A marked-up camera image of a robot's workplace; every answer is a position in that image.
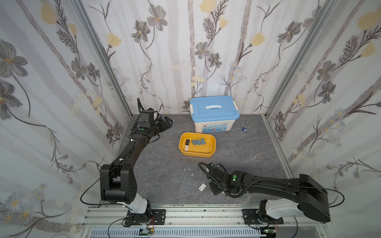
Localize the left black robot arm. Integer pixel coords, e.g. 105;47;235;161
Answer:
80;99;173;227

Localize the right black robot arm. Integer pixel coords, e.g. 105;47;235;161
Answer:
198;162;336;225

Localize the blue lidded storage box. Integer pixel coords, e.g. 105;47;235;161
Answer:
190;95;240;133

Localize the yellow plastic tub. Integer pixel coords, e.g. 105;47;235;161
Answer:
179;132;216;158

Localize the small circuit board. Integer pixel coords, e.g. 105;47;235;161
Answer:
139;228;154;236

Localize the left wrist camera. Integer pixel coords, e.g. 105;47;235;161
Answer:
139;108;155;129

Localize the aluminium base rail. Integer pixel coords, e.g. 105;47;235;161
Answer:
79;204;333;238

